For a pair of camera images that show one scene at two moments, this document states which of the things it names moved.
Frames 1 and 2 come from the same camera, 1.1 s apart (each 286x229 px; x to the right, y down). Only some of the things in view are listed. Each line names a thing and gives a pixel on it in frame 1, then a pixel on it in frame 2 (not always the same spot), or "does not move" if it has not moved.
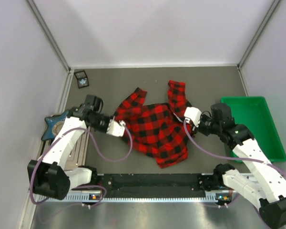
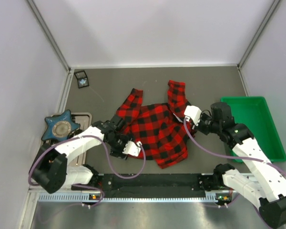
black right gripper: (199, 127) does not move
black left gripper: (105, 122) to (120, 142)
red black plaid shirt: (158, 129) does not move
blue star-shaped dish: (54, 123) does not move
